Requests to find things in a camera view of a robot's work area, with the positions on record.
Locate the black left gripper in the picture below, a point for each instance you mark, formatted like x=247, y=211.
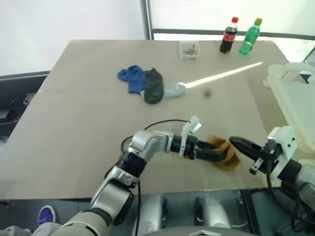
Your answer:
x=193, y=147

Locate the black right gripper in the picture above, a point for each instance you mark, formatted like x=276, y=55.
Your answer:
x=268, y=155

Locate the mustard yellow sock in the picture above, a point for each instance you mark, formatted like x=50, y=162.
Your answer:
x=227, y=163

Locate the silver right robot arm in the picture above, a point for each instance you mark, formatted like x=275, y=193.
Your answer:
x=307, y=177

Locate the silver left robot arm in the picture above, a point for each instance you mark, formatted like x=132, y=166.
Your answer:
x=145, y=142

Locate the white plastic bin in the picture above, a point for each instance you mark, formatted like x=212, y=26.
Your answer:
x=300, y=103

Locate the small clear plastic container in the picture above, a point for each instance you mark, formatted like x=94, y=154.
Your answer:
x=189, y=51

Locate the silver rounded robot leg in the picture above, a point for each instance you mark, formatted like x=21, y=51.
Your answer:
x=150, y=211
x=211, y=211

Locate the light grey sock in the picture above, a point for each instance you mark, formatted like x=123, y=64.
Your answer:
x=173, y=90

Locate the dark green sock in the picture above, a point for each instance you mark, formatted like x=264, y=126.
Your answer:
x=153, y=88

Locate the grey rounded robot torso edge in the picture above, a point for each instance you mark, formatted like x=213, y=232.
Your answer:
x=177, y=232

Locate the green bottle yellow cap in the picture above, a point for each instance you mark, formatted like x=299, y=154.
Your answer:
x=248, y=40

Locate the cola bottle red cap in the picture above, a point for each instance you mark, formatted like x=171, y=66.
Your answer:
x=227, y=39

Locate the purple shoe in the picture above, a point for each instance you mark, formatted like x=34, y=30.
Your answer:
x=46, y=215

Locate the small red white gadget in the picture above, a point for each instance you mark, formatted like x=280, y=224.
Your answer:
x=27, y=98

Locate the black side desk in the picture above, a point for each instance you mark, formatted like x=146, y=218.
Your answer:
x=14, y=86

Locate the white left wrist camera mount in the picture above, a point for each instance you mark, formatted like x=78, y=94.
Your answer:
x=187, y=130

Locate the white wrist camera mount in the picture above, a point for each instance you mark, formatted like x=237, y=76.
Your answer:
x=285, y=142
x=187, y=130

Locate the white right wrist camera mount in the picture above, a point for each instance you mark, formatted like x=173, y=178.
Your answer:
x=285, y=142

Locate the black table leg frame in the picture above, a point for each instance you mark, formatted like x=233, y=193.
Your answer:
x=249, y=211

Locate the grey window frame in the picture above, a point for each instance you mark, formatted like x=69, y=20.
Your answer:
x=147, y=19

